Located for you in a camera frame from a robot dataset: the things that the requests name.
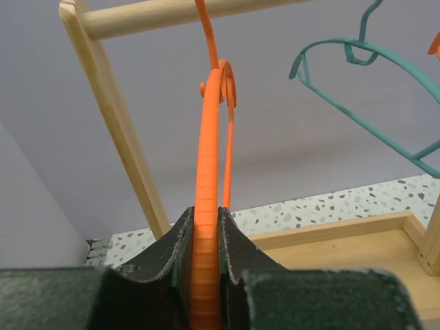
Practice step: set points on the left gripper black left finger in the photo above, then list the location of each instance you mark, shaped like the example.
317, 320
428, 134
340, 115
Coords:
150, 291

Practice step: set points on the teal hanger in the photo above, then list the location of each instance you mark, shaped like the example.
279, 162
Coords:
378, 74

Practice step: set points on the orange hanger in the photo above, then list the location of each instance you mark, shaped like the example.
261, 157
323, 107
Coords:
434, 48
205, 292

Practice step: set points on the aluminium rail frame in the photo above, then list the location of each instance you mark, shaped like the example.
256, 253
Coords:
97, 253

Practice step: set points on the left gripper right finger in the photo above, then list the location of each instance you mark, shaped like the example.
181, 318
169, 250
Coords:
259, 293

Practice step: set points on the wooden clothes rack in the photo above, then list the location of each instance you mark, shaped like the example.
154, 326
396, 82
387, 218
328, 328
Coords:
93, 57

